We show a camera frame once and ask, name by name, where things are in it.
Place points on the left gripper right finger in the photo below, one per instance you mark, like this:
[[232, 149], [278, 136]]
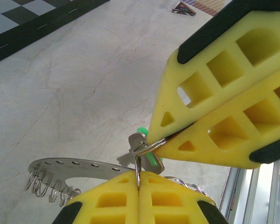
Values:
[[168, 200]]

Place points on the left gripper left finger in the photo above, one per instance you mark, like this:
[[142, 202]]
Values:
[[112, 200]]

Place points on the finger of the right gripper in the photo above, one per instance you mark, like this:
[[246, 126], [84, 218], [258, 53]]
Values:
[[200, 77], [224, 144]]

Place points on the key with green tag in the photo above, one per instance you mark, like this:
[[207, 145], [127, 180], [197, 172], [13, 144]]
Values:
[[135, 141]]

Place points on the black and red triangle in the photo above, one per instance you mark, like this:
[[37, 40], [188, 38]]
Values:
[[183, 8]]

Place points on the black and grey chessboard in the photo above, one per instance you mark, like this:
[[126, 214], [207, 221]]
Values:
[[25, 23]]

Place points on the aluminium mounting rail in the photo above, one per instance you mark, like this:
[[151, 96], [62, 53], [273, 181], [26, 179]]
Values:
[[259, 198]]

